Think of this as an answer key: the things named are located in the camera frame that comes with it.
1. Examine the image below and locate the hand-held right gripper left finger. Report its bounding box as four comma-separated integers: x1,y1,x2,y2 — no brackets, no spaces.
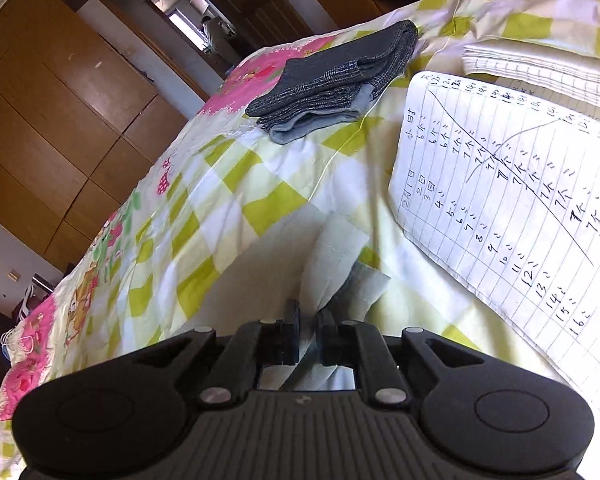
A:
124,299,301,406

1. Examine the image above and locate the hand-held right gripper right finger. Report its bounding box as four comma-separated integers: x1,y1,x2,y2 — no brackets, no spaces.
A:
316,307,486,406

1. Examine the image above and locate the grey towel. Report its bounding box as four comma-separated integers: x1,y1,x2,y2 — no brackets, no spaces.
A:
280,212,392,392

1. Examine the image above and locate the yellow checkered floral bedsheet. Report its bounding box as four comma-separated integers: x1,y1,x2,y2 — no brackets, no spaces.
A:
0,0,600,480

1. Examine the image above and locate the handwritten lined notebook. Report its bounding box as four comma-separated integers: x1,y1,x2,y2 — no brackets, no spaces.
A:
389,71,600,418

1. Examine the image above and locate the dark grey folded cloth stack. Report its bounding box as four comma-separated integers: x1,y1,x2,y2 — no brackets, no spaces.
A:
245,20,420,147

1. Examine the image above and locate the white bag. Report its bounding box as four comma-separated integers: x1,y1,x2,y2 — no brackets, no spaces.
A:
12,285,43,321

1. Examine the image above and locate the white face mask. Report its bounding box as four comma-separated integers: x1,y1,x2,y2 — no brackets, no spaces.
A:
1,329,37,361

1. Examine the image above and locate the wooden wardrobe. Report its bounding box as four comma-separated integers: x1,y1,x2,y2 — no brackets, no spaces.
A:
0,0,211,273

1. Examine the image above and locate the stack of lined paper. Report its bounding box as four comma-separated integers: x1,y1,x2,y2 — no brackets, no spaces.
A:
461,40,600,111

